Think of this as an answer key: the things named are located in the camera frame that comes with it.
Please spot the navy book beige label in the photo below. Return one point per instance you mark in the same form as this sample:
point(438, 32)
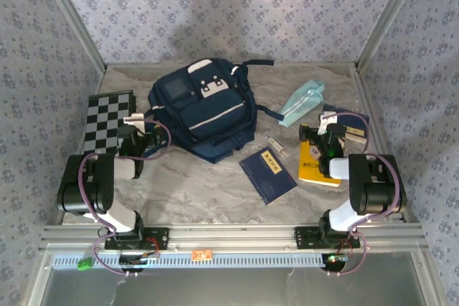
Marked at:
point(358, 123)

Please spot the light teal pencil case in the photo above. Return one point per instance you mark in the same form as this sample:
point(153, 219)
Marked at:
point(301, 103)

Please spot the small clear tube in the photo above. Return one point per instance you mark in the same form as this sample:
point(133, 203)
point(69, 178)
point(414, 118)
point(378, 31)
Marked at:
point(277, 145)

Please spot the navy book yellow label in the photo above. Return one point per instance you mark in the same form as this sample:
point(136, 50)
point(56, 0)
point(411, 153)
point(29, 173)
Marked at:
point(267, 177)

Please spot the navy blue backpack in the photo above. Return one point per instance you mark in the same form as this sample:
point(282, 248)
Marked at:
point(208, 112)

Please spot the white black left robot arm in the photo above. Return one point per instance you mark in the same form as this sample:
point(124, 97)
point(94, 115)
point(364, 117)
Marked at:
point(89, 184)

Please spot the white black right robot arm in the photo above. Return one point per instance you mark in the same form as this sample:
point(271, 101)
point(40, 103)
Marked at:
point(373, 187)

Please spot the black grey folding chessboard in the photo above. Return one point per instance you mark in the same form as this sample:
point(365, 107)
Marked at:
point(104, 119)

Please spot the small right circuit board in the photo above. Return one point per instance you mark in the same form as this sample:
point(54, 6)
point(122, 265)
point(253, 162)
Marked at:
point(335, 258)

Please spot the small circuit board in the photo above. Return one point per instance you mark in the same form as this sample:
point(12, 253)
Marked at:
point(134, 259)
point(335, 258)

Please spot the small left circuit board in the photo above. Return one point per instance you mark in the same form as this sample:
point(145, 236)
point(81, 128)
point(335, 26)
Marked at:
point(134, 259)

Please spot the green plug connector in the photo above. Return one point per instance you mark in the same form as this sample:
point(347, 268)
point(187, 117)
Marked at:
point(84, 264)

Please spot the orange label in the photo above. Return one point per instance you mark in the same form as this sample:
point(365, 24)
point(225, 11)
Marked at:
point(201, 255)

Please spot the grey metal sheet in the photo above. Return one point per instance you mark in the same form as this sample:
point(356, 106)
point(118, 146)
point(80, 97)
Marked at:
point(229, 288)

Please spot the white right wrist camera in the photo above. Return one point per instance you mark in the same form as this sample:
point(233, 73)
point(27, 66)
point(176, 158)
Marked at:
point(327, 119)

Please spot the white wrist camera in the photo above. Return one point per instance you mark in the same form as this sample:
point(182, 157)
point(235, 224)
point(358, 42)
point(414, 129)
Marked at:
point(134, 119)
point(327, 119)

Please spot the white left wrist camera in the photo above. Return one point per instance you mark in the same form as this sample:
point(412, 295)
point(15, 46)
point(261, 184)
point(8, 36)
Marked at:
point(134, 119)

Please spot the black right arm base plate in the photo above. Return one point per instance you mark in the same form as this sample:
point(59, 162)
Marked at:
point(305, 238)

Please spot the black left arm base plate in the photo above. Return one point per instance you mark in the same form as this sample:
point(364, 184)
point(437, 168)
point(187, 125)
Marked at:
point(159, 238)

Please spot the aluminium mounting rail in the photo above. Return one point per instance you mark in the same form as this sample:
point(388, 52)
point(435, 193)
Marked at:
point(229, 236)

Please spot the aluminium frame post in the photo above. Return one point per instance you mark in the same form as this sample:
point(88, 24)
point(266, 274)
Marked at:
point(72, 15)
point(389, 15)

